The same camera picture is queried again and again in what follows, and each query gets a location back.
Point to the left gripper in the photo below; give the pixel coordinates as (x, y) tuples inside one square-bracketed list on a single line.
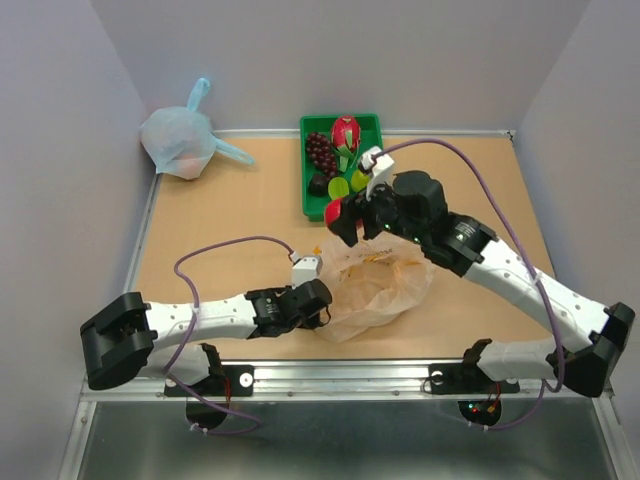
[(311, 322)]

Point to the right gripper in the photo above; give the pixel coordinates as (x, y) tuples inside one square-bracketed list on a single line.
[(353, 209)]

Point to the red apple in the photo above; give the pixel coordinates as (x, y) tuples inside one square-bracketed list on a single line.
[(340, 215)]

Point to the light green fruit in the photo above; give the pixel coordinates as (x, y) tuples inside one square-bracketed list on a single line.
[(337, 188)]

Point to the dark red grape bunch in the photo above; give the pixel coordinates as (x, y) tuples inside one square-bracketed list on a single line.
[(319, 151)]

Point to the orange plastic bag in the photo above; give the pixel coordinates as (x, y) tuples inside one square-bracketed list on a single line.
[(371, 283)]

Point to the red dragon fruit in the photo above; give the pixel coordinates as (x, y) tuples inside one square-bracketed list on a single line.
[(345, 137)]

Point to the green pear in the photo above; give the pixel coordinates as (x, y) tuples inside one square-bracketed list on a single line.
[(359, 180)]

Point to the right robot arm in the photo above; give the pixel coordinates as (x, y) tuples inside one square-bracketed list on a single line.
[(587, 337)]

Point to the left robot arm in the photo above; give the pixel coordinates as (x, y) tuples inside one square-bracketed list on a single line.
[(131, 337)]

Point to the blue plastic bag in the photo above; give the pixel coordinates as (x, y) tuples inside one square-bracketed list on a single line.
[(180, 140)]

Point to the green plastic tray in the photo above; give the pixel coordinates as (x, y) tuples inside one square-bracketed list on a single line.
[(313, 207)]

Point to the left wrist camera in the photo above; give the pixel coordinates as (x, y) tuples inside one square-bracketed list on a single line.
[(304, 268)]

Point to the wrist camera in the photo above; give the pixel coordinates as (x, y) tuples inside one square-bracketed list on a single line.
[(304, 268), (377, 166)]

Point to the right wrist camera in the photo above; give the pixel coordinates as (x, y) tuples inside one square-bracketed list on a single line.
[(377, 166)]

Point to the aluminium mounting rail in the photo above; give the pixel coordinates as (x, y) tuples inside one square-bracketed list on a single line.
[(314, 381)]

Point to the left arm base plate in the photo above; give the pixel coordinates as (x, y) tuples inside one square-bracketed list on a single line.
[(235, 380)]

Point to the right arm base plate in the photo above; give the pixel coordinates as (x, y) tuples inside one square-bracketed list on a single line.
[(457, 379)]

